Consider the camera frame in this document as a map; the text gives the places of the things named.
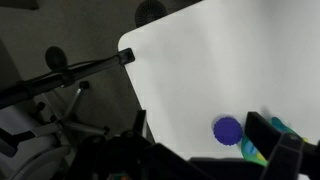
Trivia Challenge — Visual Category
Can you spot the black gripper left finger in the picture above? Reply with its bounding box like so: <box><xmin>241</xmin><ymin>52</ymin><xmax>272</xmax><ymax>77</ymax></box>
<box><xmin>64</xmin><ymin>109</ymin><xmax>201</xmax><ymax>180</ymax></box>

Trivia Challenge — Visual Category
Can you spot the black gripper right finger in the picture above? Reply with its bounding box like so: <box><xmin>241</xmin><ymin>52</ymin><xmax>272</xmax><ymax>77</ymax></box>
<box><xmin>244</xmin><ymin>111</ymin><xmax>320</xmax><ymax>180</ymax></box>

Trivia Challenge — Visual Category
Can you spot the light blue toy figure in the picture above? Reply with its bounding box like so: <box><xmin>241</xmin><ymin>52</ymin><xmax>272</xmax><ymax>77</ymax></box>
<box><xmin>245</xmin><ymin>142</ymin><xmax>259</xmax><ymax>158</ymax></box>

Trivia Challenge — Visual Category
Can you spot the blue spiky rubber ball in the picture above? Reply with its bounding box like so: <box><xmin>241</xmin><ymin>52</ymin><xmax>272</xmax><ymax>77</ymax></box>
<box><xmin>213</xmin><ymin>116</ymin><xmax>244</xmax><ymax>147</ymax></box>

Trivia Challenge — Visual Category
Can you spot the white rounded plastic housing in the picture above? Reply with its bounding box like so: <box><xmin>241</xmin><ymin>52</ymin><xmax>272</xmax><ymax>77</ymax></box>
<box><xmin>0</xmin><ymin>105</ymin><xmax>73</xmax><ymax>180</ymax></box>

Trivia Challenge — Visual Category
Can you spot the round black knob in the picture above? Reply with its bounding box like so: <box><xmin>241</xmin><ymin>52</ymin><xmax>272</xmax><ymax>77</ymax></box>
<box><xmin>44</xmin><ymin>45</ymin><xmax>69</xmax><ymax>72</ymax></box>

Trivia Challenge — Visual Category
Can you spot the grey office chair base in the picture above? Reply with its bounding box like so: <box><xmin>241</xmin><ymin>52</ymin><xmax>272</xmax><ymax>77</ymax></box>
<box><xmin>31</xmin><ymin>79</ymin><xmax>113</xmax><ymax>138</ymax></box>

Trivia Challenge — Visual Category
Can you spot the round black mesh object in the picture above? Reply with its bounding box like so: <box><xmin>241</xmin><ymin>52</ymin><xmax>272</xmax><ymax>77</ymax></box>
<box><xmin>134</xmin><ymin>0</ymin><xmax>169</xmax><ymax>29</ymax></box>

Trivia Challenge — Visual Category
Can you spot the green plastic bowl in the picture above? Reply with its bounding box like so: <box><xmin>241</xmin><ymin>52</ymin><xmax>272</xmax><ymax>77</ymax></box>
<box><xmin>240</xmin><ymin>133</ymin><xmax>270</xmax><ymax>168</ymax></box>

